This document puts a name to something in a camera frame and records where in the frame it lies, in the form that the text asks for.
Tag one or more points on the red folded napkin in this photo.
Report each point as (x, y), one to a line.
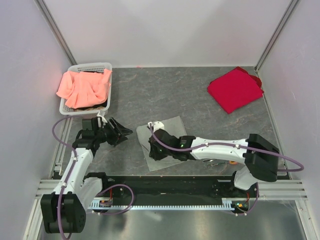
(235, 89)

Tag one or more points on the white plastic basket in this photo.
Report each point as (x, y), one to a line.
(96, 67)

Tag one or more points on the left aluminium frame post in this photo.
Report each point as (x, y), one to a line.
(41, 4)

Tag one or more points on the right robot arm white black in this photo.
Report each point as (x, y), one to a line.
(257, 155)

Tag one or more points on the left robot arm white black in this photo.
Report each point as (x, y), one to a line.
(64, 209)

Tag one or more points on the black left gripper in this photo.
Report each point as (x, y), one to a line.
(120, 131)

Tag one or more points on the white slotted cable duct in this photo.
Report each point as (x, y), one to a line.
(226, 205)

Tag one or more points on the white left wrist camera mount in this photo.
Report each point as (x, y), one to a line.
(101, 116)

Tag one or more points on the salmon pink cloth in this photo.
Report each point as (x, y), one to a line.
(84, 89)

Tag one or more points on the silver spoon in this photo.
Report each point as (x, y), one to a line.
(215, 164)

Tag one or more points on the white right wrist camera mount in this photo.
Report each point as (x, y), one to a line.
(156, 125)

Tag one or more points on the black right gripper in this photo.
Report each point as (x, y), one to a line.
(154, 154)

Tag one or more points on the right aluminium frame post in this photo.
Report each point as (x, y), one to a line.
(276, 33)

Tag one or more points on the aluminium frame post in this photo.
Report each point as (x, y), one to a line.
(41, 4)
(276, 33)

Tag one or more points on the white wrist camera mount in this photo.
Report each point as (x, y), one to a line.
(101, 116)
(156, 125)

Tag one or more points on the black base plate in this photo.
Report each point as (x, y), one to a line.
(214, 186)

